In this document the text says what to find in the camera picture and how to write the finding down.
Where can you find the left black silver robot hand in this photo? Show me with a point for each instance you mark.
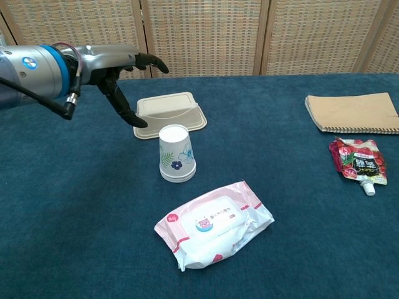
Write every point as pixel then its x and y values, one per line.
pixel 103 59

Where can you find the white floral paper cup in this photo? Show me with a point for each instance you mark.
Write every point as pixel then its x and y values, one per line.
pixel 177 177
pixel 174 146
pixel 177 181

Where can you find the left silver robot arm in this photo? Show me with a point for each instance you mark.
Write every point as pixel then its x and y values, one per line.
pixel 31 74

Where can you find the woven bamboo screen panel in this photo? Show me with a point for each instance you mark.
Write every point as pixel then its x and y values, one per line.
pixel 318 34
pixel 78 21
pixel 386 46
pixel 202 34
pixel 4 31

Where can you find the beige lidded food container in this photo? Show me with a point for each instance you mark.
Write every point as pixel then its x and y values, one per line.
pixel 174 109

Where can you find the blue felt table cloth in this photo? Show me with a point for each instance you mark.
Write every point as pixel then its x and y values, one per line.
pixel 78 202

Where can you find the pink white wet wipes pack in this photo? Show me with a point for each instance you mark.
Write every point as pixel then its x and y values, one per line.
pixel 215 227

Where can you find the tan spiral notebook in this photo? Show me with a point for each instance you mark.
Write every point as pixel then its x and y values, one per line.
pixel 352 112

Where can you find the red spouted drink pouch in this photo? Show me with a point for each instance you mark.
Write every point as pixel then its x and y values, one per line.
pixel 358 162

